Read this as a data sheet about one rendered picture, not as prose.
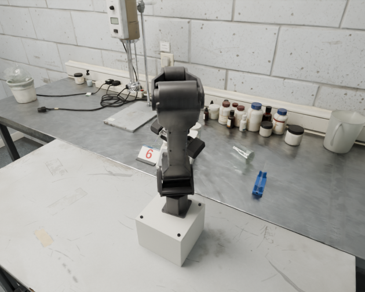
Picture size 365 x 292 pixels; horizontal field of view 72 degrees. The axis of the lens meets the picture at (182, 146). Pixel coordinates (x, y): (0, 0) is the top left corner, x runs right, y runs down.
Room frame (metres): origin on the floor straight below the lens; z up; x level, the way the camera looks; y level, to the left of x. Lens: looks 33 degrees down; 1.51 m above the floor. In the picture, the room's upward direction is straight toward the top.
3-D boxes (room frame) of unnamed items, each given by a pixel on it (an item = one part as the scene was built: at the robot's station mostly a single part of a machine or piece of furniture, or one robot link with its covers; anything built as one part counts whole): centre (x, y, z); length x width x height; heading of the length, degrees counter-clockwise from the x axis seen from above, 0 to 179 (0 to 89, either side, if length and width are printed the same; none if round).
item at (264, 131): (1.03, -0.39, 0.93); 0.05 x 0.05 x 0.06
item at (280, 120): (1.05, -0.46, 0.96); 0.06 x 0.06 x 0.11
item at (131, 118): (1.22, 0.25, 0.91); 0.30 x 0.20 x 0.01; 150
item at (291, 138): (0.96, -0.50, 0.94); 0.07 x 0.07 x 0.07
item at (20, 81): (1.44, 0.96, 1.01); 0.14 x 0.14 x 0.21
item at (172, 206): (0.47, 0.01, 1.04); 0.07 x 0.07 x 0.06; 69
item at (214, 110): (1.20, -0.17, 0.93); 0.06 x 0.06 x 0.07
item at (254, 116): (1.08, -0.35, 0.96); 0.07 x 0.07 x 0.13
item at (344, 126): (0.91, -0.66, 0.97); 0.18 x 0.13 x 0.15; 131
